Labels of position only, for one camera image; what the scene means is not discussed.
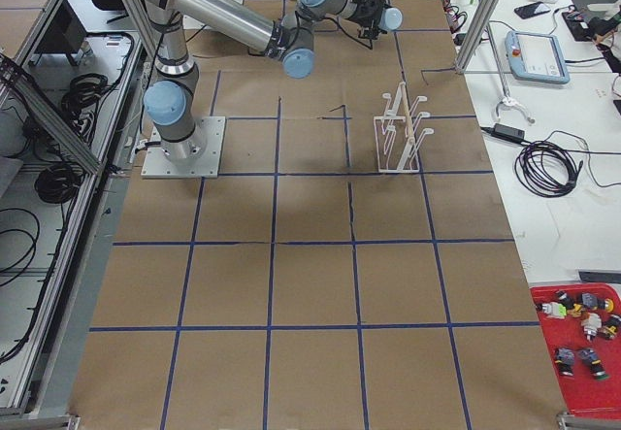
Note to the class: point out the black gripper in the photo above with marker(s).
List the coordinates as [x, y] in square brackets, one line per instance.
[372, 6]

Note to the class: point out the light blue ikea cup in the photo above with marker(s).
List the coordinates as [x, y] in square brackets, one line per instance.
[391, 19]

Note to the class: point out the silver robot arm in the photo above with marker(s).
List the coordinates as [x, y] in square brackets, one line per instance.
[288, 40]

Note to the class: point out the black smartphone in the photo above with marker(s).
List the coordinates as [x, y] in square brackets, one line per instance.
[532, 10]

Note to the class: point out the blue teach pendant tablet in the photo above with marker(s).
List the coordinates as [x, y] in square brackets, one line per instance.
[536, 57]

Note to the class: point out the black power adapter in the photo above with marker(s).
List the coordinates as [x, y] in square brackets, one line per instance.
[508, 133]

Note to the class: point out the red parts tray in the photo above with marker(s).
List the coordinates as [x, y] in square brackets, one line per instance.
[581, 326]

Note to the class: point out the aluminium frame post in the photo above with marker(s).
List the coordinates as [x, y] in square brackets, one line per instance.
[479, 22]

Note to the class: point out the white wire cup rack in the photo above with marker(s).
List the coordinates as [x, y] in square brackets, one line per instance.
[399, 133]

